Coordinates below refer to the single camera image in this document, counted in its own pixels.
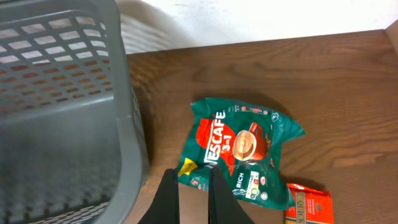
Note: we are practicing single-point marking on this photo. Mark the grey plastic basket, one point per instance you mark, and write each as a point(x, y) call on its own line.
point(72, 144)

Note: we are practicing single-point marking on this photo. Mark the green Nescafe coffee bag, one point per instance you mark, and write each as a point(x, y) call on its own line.
point(245, 142)

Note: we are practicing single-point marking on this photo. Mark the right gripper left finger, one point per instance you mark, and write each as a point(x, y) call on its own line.
point(164, 208)

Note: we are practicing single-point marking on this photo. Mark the orange spaghetti packet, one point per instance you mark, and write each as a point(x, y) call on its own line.
point(311, 206)

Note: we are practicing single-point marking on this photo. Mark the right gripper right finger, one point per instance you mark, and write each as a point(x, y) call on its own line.
point(223, 207)

